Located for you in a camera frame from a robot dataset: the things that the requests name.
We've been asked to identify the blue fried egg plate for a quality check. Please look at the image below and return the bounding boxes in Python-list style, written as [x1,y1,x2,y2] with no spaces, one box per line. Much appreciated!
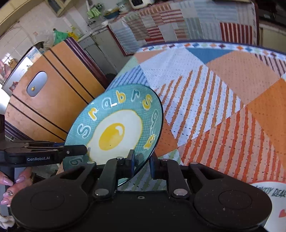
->
[63,84,164,173]

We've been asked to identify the pink rabbit carrot plate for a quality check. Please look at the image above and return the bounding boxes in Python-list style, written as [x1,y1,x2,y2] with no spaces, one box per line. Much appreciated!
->
[252,181,286,231]

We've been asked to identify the left hand pink nails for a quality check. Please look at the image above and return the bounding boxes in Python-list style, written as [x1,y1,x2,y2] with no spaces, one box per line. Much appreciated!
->
[1,167,33,206]

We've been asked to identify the colourful patchwork tablecloth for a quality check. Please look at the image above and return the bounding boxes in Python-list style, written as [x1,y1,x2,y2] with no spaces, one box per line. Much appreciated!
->
[56,41,286,192]

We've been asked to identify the silver refrigerator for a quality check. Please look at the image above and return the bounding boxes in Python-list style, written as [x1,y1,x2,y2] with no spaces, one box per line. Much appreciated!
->
[2,46,42,96]

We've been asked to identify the striped cloth covered counter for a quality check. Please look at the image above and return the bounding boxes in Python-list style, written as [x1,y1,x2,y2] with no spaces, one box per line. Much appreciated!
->
[108,1,259,56]

